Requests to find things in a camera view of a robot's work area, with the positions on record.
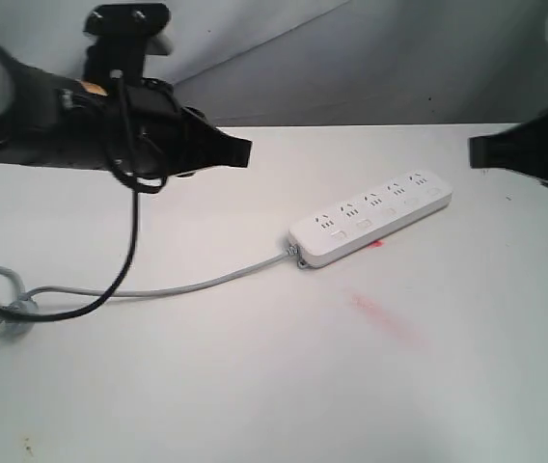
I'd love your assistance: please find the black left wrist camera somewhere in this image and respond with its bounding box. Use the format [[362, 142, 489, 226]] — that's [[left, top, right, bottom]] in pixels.
[[82, 3, 173, 90]]

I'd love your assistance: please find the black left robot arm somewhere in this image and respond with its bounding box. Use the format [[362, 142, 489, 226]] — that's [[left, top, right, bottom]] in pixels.
[[0, 45, 252, 180]]

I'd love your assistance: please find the grey backdrop cloth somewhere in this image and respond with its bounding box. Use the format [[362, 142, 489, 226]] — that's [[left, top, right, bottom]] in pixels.
[[0, 0, 548, 128]]

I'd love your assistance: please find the black camera cable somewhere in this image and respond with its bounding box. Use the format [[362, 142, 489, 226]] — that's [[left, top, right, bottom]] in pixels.
[[0, 69, 169, 323]]

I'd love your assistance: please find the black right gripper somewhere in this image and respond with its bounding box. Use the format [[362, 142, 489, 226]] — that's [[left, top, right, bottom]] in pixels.
[[468, 111, 548, 183]]

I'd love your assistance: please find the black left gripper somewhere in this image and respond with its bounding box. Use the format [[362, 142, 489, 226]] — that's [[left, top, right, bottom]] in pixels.
[[56, 78, 253, 179]]

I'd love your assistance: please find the white five-socket power strip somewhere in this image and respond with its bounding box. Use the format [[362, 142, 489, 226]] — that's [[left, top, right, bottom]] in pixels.
[[288, 170, 453, 268]]

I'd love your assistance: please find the grey power cable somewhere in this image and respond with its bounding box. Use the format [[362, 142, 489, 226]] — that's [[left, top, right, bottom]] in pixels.
[[0, 244, 299, 359]]

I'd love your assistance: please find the grey wall plug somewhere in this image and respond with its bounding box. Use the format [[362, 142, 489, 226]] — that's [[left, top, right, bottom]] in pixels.
[[0, 297, 40, 340]]

